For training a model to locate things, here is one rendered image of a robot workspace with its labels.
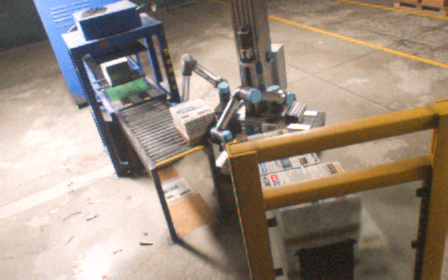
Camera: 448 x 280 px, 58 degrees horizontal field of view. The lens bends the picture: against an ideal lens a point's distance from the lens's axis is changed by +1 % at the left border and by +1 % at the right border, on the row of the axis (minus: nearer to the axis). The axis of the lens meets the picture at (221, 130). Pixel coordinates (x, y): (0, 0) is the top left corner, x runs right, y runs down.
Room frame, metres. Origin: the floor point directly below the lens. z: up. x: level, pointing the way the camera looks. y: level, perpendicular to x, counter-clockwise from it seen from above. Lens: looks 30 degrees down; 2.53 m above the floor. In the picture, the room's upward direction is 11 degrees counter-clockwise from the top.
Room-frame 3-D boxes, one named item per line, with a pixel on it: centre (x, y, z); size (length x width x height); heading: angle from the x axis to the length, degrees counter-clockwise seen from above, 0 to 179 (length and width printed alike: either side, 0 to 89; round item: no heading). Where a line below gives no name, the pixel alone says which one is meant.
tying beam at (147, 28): (4.30, 0.95, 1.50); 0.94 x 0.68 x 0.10; 111
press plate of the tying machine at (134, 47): (4.30, 0.95, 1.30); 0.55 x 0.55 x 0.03; 21
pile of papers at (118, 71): (4.84, 1.16, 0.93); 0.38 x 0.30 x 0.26; 21
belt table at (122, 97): (4.30, 0.95, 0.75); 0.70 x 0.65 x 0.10; 21
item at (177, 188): (3.39, 0.60, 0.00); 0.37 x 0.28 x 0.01; 21
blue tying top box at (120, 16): (4.30, 0.95, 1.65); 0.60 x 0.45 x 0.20; 111
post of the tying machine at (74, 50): (3.87, 1.25, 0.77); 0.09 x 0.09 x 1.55; 21
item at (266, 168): (2.08, -0.37, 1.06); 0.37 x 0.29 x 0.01; 91
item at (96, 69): (5.36, 1.35, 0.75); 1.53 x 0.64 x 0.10; 21
